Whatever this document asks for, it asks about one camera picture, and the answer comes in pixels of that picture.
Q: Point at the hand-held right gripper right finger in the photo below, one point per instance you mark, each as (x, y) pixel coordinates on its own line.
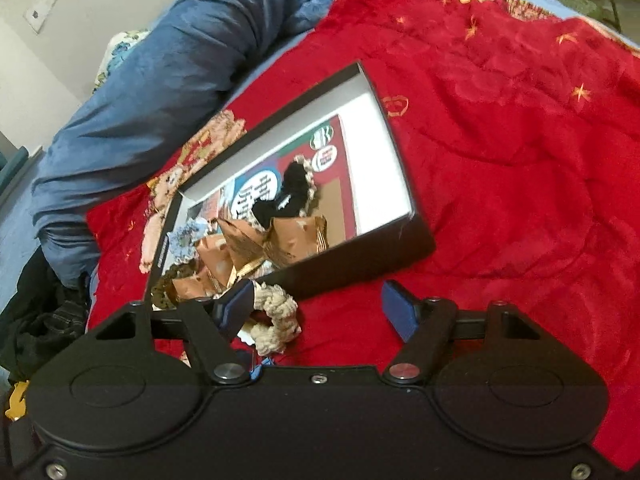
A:
(400, 311)

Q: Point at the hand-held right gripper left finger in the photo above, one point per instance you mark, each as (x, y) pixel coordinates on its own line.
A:
(234, 306)

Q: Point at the cream knitted scrunchie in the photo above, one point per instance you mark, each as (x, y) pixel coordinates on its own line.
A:
(277, 321)

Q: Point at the black shallow cardboard box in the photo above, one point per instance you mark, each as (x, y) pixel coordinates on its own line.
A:
(350, 265)

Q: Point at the light blue knitted scrunchie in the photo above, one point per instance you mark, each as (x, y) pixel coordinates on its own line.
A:
(186, 239)

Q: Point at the black lace-edged scrunchie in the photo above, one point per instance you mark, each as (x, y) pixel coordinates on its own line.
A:
(292, 182)

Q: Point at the illustrated book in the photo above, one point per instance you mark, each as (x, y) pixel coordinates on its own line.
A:
(335, 205)

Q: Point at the red printed blanket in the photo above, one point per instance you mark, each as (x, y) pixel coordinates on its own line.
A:
(500, 160)

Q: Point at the pile of dark clothes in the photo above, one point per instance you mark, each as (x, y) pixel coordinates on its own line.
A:
(40, 310)

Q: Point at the small yellow object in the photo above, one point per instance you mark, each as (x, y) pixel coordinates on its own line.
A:
(16, 396)

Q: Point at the blue duvet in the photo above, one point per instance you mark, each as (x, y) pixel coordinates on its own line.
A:
(175, 60)

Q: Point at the floral pillow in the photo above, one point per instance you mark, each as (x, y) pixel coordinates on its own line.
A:
(117, 57)

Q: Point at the green chair cushion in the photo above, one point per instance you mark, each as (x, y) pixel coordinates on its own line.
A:
(592, 6)

